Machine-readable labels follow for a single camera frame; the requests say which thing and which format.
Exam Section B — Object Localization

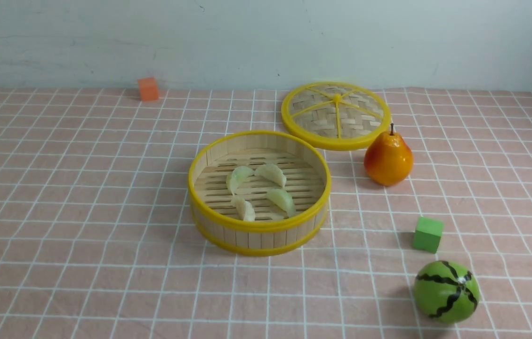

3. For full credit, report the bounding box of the green toy watermelon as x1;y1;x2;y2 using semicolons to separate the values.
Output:
414;260;480;324

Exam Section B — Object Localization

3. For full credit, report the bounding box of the pink checkered tablecloth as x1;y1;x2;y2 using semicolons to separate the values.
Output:
0;88;532;339

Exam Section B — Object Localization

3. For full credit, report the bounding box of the bamboo steamer lid yellow rim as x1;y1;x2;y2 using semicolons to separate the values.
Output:
281;81;392;152

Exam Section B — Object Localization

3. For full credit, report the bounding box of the green foam cube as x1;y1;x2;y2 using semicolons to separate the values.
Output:
412;217;444;254

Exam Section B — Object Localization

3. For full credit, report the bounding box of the bamboo steamer tray yellow rim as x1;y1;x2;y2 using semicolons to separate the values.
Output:
188;130;332;256

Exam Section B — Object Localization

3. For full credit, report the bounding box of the orange yellow toy pear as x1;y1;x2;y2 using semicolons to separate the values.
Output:
363;123;414;186

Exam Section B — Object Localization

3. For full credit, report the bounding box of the pale green smooth dumpling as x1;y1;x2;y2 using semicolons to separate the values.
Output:
266;188;297;218

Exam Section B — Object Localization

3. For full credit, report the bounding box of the orange foam cube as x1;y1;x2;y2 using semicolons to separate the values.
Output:
137;77;160;102

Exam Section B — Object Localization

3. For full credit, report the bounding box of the white pleated dumpling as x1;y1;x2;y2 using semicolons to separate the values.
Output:
254;163;287;187

